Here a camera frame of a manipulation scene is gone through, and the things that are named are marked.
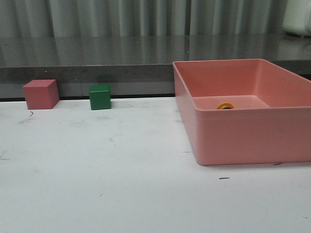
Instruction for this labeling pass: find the yellow mushroom push button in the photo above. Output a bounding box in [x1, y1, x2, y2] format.
[217, 102, 234, 109]

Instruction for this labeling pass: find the grey stone counter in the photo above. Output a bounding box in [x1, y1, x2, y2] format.
[0, 33, 311, 101]

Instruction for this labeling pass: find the green cube block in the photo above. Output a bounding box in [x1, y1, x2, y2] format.
[89, 84, 112, 110]

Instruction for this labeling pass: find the pink plastic bin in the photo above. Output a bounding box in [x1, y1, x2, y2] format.
[173, 59, 311, 165]

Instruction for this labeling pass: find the pink cube block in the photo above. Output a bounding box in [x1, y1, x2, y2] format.
[22, 80, 60, 110]

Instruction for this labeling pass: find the grey curtain backdrop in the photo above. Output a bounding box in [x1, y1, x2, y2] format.
[0, 0, 287, 38]

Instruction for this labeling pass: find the white appliance on counter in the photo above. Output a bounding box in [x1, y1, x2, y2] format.
[282, 0, 311, 37]

